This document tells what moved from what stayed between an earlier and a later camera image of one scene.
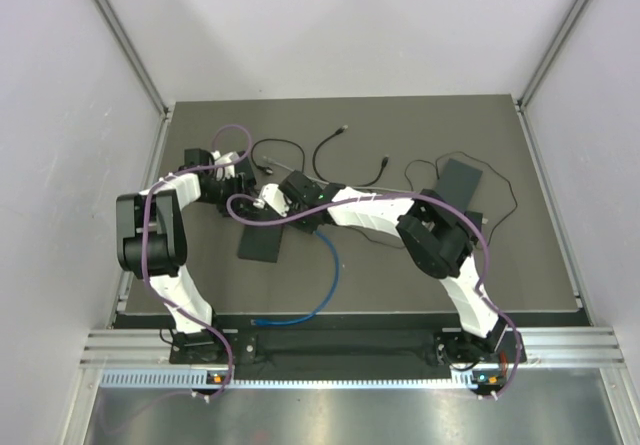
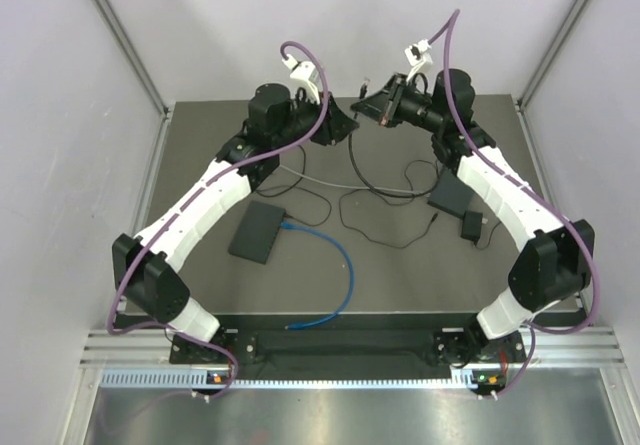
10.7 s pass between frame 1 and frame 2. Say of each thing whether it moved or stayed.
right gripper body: moved
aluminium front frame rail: stayed
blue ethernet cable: moved
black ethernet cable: moved
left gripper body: moved
